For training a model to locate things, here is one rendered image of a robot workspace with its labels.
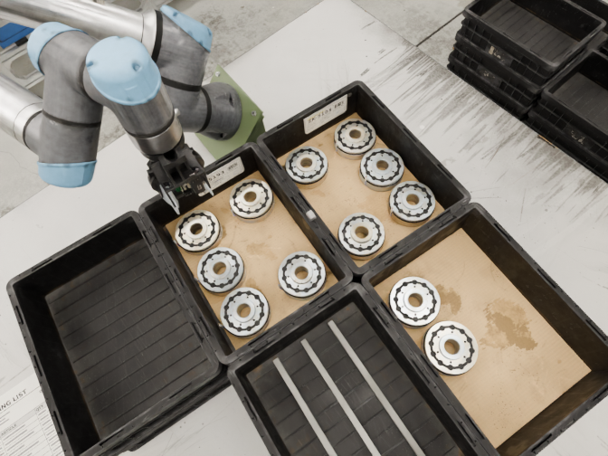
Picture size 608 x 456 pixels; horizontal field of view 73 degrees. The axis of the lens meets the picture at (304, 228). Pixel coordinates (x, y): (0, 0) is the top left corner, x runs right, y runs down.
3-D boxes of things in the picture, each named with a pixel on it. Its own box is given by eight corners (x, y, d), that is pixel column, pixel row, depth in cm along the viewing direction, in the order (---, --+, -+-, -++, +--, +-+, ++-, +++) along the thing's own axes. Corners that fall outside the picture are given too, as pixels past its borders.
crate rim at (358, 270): (254, 145, 96) (252, 138, 94) (358, 84, 101) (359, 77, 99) (356, 281, 82) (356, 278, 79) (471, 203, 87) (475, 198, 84)
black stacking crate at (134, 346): (42, 297, 95) (6, 283, 85) (156, 229, 100) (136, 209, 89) (106, 460, 81) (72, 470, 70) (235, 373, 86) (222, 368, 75)
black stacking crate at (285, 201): (157, 228, 100) (137, 208, 89) (261, 166, 105) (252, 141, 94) (237, 371, 86) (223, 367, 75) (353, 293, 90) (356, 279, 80)
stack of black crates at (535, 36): (434, 93, 192) (461, 8, 151) (477, 59, 199) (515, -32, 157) (504, 146, 179) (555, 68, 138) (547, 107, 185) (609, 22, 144)
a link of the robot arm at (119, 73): (109, 21, 51) (162, 45, 49) (142, 86, 61) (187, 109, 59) (62, 60, 48) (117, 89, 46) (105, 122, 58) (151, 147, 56)
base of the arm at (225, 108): (199, 127, 117) (169, 126, 110) (212, 74, 111) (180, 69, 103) (232, 149, 110) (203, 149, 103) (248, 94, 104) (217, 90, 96)
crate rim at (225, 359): (139, 211, 91) (135, 206, 89) (254, 145, 96) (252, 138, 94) (226, 369, 77) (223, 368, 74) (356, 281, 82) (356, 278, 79)
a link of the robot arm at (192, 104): (174, 121, 108) (125, 118, 98) (185, 71, 103) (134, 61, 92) (200, 141, 103) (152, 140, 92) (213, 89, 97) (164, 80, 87)
